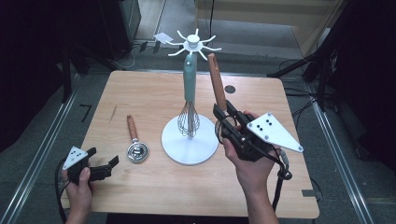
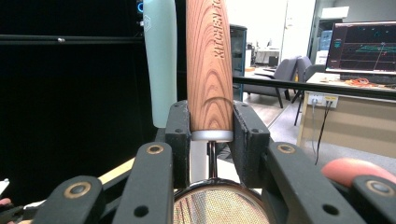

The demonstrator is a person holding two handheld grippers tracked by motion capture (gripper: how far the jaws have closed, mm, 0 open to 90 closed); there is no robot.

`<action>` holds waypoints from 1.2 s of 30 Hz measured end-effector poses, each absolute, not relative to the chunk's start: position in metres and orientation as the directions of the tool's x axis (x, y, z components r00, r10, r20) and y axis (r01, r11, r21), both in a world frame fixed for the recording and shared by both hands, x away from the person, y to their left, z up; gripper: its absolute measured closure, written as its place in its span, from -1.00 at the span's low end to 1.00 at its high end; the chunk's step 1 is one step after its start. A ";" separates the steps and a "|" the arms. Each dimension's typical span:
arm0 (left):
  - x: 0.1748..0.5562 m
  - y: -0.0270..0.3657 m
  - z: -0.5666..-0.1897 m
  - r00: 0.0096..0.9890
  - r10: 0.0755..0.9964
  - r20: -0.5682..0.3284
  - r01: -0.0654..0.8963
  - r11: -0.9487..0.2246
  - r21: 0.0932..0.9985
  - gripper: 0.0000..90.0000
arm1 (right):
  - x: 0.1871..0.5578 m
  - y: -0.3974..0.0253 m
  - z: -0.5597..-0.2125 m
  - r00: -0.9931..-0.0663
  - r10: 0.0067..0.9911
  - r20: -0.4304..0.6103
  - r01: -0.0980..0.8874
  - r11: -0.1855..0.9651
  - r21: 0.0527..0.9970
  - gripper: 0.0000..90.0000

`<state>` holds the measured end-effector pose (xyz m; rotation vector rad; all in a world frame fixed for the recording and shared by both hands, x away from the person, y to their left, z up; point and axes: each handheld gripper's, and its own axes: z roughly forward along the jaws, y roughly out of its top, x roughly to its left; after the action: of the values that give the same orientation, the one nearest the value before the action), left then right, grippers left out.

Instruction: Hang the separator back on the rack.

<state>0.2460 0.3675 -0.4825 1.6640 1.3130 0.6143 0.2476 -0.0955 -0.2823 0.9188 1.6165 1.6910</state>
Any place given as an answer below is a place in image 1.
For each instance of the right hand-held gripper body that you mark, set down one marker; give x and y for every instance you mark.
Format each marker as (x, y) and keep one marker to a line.
(271, 130)

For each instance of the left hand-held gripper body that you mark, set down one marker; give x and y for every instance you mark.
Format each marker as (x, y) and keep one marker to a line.
(74, 163)

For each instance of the white utensil rack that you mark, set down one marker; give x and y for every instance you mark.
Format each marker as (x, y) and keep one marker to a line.
(193, 149)

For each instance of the person's left hand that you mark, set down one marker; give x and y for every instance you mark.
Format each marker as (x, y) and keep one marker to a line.
(78, 199)

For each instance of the person's right hand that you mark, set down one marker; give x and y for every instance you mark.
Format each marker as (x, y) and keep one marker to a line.
(255, 174)

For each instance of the black round table grommet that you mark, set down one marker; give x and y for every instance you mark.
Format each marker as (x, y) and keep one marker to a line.
(230, 89)

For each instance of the black tripod stand legs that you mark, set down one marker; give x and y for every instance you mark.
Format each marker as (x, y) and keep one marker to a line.
(320, 93)

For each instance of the white paper sheet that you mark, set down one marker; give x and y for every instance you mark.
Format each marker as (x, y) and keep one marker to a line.
(162, 37)

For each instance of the light wooden board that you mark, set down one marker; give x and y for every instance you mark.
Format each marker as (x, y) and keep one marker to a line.
(264, 14)

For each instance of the dark cabinet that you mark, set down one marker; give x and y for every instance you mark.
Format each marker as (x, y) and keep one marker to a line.
(120, 28)

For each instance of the metal floor rail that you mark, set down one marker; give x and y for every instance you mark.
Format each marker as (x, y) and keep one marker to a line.
(37, 158)
(339, 161)

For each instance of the black metal stand post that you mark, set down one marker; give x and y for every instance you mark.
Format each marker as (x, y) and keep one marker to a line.
(66, 77)

